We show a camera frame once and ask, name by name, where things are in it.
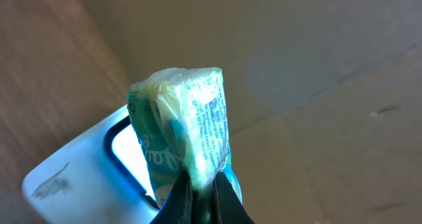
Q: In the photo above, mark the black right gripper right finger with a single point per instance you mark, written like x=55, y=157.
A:
x=226, y=207

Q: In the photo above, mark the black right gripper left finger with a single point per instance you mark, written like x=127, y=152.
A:
x=177, y=208

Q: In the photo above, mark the teal tissue pack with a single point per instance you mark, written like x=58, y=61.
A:
x=180, y=119

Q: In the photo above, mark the white barcode scanner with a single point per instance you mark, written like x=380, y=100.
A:
x=100, y=176

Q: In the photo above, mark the brown cardboard backdrop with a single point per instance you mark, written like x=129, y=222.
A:
x=323, y=96

